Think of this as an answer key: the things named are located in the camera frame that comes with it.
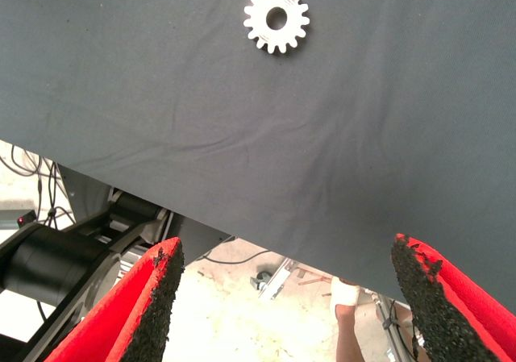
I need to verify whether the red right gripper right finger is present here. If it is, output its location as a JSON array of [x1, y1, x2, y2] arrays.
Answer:
[[390, 232, 516, 362]]

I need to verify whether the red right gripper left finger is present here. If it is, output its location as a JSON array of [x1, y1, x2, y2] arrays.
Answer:
[[44, 236, 185, 362]]

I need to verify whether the large steel gear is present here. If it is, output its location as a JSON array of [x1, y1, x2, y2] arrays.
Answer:
[[243, 0, 311, 56]]

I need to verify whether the black robot base housing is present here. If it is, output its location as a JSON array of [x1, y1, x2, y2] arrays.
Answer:
[[58, 164, 237, 266]]

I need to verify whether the black robot torso linkage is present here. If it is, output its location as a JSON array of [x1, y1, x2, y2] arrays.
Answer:
[[0, 190, 170, 362]]

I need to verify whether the person's bare lower leg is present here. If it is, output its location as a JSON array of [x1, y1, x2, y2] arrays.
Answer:
[[334, 303, 366, 362]]

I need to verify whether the black box with red light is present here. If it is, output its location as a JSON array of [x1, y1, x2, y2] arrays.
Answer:
[[15, 210, 38, 229]]

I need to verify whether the grey caster wheel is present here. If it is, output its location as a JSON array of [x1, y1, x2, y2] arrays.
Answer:
[[249, 271, 273, 294]]

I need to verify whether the dark grey table cloth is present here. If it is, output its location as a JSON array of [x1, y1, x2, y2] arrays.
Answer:
[[0, 0, 516, 314]]

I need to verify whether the grey metal post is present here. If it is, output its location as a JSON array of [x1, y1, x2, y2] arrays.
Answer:
[[372, 291, 424, 362]]

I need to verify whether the thin black floor cable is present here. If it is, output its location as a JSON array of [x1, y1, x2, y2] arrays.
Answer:
[[0, 144, 77, 230], [201, 248, 270, 265]]

